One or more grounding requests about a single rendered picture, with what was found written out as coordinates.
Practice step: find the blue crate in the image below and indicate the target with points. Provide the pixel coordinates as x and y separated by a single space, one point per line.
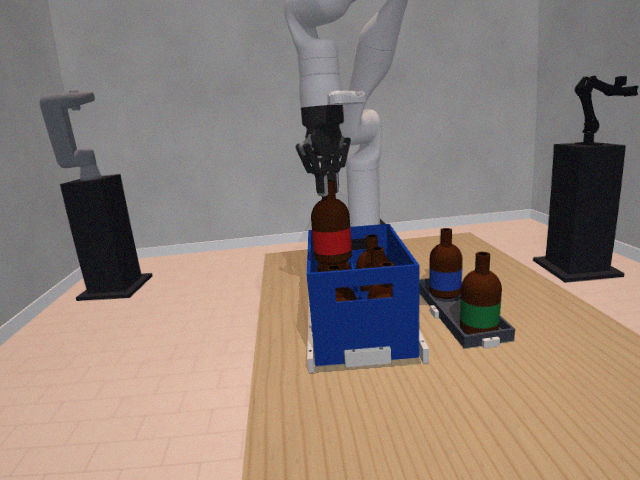
365 323

